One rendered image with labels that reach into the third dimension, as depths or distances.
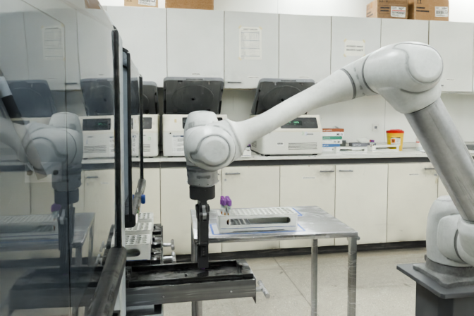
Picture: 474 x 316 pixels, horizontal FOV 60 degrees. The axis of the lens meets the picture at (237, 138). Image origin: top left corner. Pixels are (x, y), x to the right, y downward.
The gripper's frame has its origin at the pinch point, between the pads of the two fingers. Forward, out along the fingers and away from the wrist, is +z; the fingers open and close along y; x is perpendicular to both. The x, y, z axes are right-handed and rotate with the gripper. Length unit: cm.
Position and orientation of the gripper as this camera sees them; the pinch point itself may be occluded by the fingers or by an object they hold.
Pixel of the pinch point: (202, 254)
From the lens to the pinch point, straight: 123.3
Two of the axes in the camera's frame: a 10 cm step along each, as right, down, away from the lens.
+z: 0.0, 10.0, 0.6
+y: 1.8, 0.6, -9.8
